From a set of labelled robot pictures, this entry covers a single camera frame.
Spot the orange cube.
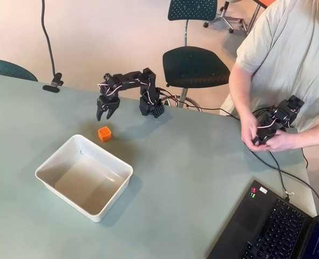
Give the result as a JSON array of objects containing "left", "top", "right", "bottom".
[{"left": 97, "top": 126, "right": 112, "bottom": 142}]

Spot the black leader arm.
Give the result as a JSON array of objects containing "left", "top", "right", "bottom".
[{"left": 252, "top": 94, "right": 306, "bottom": 145}]

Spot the person's right forearm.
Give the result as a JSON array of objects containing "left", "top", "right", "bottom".
[{"left": 228, "top": 63, "right": 257, "bottom": 121}]

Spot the person's left forearm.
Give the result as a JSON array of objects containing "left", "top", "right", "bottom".
[{"left": 290, "top": 118, "right": 319, "bottom": 149}]

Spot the white plastic bin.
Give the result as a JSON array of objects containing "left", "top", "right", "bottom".
[{"left": 35, "top": 134, "right": 134, "bottom": 223}]

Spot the person's right hand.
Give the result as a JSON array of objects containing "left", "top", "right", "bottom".
[{"left": 241, "top": 114, "right": 268, "bottom": 152}]

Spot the person's left hand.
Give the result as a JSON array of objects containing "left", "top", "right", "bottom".
[{"left": 268, "top": 131, "right": 293, "bottom": 153}]

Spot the black gooseneck clamp holder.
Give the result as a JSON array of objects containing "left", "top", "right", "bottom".
[{"left": 40, "top": 0, "right": 64, "bottom": 94}]

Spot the dark green chair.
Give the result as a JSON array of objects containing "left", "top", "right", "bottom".
[
  {"left": 0, "top": 58, "right": 39, "bottom": 83},
  {"left": 161, "top": 0, "right": 232, "bottom": 112}
]

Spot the office chair wheel base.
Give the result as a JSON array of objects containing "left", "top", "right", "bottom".
[{"left": 202, "top": 0, "right": 248, "bottom": 35}]

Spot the person in grey t-shirt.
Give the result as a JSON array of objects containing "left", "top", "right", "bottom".
[{"left": 220, "top": 0, "right": 319, "bottom": 133}]

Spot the black laptop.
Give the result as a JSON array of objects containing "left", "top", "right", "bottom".
[{"left": 206, "top": 180, "right": 319, "bottom": 259}]

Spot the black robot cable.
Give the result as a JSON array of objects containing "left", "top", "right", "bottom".
[
  {"left": 161, "top": 93, "right": 203, "bottom": 113},
  {"left": 159, "top": 87, "right": 242, "bottom": 121}
]

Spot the black leader arm cable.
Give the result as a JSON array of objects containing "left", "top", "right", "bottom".
[{"left": 249, "top": 145, "right": 319, "bottom": 214}]

